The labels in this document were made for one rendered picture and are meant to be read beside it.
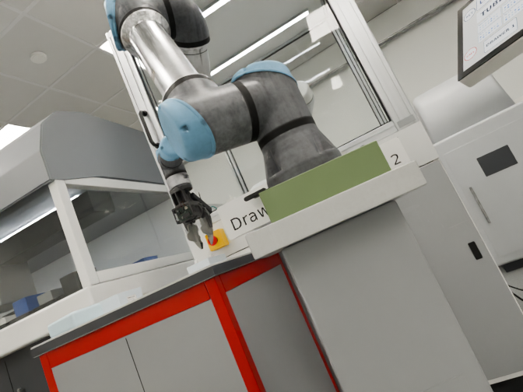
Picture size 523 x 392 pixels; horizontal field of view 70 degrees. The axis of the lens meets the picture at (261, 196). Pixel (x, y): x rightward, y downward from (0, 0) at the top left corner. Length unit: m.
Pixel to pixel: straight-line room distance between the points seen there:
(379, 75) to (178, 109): 0.98
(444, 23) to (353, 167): 4.35
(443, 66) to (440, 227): 3.49
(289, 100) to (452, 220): 0.88
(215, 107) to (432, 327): 0.48
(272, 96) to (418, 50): 4.19
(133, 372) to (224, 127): 0.70
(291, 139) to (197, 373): 0.61
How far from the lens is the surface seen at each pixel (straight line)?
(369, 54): 1.51
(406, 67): 4.77
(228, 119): 0.65
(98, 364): 1.17
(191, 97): 0.66
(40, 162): 1.77
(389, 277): 0.61
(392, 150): 1.40
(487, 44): 1.25
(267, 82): 0.70
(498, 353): 1.51
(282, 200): 0.60
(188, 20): 1.02
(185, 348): 1.00
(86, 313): 1.22
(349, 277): 0.60
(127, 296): 1.34
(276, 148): 0.67
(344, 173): 0.62
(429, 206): 1.41
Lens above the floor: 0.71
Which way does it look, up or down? 10 degrees up
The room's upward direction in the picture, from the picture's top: 24 degrees counter-clockwise
